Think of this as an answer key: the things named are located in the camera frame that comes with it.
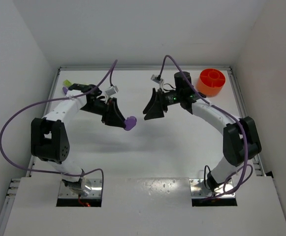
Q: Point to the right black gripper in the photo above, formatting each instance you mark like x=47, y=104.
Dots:
x=160, y=101

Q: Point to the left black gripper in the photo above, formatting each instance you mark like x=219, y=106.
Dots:
x=108, y=111

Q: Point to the purple lego piece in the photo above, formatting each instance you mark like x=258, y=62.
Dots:
x=130, y=123

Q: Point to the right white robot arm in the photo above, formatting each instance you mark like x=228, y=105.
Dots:
x=240, y=137

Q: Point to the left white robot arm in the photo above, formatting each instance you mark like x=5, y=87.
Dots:
x=49, y=140

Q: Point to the yellow-green lego brick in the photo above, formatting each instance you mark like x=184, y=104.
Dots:
x=67, y=83

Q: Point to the orange round divided container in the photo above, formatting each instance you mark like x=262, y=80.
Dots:
x=210, y=82

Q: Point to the white front cover board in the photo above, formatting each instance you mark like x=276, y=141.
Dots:
x=145, y=207

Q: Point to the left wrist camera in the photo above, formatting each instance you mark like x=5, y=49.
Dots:
x=111, y=90

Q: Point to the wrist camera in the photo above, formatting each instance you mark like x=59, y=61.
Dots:
x=156, y=78
x=111, y=90

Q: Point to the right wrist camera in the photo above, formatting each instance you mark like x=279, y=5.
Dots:
x=156, y=78

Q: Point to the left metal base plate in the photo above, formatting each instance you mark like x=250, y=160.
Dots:
x=85, y=188

